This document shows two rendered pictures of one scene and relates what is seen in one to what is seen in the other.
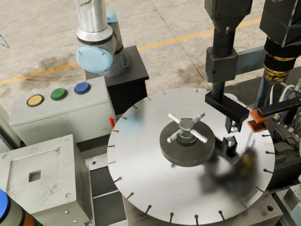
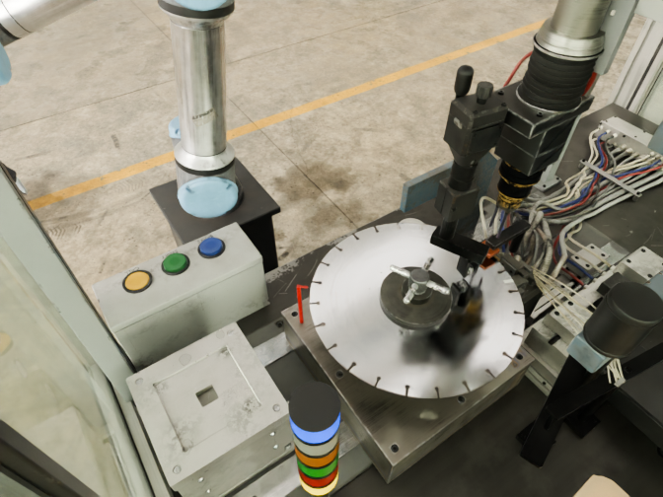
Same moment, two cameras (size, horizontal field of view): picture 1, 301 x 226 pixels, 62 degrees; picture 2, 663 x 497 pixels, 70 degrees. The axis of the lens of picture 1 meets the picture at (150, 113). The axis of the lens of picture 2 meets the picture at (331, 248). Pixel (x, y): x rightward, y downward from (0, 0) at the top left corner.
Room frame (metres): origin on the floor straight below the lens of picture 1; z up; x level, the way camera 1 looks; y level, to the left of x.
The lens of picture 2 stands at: (-0.03, 0.24, 1.55)
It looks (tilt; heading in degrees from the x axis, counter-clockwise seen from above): 48 degrees down; 334
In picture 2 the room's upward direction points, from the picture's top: straight up
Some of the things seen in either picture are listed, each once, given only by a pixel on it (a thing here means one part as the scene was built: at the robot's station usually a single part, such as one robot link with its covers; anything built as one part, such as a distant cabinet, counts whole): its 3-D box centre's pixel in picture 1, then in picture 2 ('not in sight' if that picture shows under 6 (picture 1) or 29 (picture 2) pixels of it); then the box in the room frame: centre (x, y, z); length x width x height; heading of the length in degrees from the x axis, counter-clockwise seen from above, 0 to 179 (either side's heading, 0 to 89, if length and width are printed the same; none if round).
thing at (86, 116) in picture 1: (68, 115); (187, 295); (0.57, 0.26, 0.82); 0.28 x 0.11 x 0.15; 98
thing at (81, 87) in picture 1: (82, 89); (211, 248); (0.59, 0.19, 0.90); 0.04 x 0.04 x 0.02
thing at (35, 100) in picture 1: (36, 102); (138, 283); (0.57, 0.33, 0.89); 0.04 x 0.04 x 0.02
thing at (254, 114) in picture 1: (273, 117); (501, 247); (0.33, -0.26, 0.95); 0.10 x 0.03 x 0.07; 98
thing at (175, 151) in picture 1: (187, 137); (415, 292); (0.30, -0.06, 0.96); 0.11 x 0.11 x 0.03
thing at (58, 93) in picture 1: (59, 94); (176, 264); (0.58, 0.26, 0.90); 0.04 x 0.04 x 0.02
